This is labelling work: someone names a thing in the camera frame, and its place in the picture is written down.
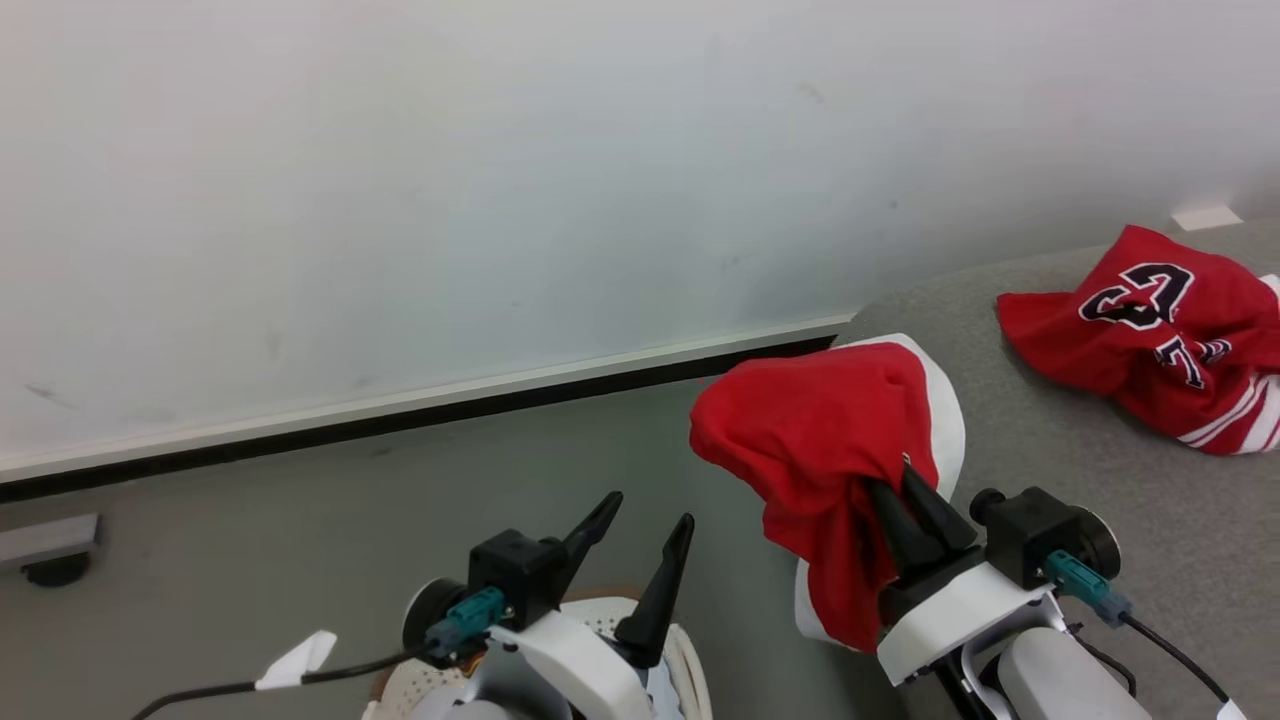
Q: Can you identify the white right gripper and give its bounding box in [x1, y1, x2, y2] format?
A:
[864, 455, 1067, 687]

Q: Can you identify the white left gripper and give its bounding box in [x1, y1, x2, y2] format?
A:
[470, 490, 696, 720]

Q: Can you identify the red garment with white trim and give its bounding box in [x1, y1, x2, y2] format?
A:
[688, 333, 968, 654]

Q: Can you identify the red jersey with numbers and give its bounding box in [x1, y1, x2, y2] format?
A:
[995, 224, 1280, 458]

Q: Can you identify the grey fabric sofa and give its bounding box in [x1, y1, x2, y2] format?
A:
[833, 214, 1280, 720]

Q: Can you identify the white perforated laundry basket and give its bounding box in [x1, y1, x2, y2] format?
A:
[362, 588, 714, 720]

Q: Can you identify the white and black baseboard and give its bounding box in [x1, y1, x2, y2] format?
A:
[0, 314, 858, 504]

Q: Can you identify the small white flat object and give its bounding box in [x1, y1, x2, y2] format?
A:
[1169, 204, 1245, 234]

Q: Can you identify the black round caster foot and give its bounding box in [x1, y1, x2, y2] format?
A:
[21, 552, 94, 589]

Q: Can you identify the grey metal foot bar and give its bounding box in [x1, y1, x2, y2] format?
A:
[0, 513, 102, 572]

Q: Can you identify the black cable with teal plug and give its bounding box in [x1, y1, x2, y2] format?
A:
[1044, 549, 1243, 720]
[128, 587, 507, 720]

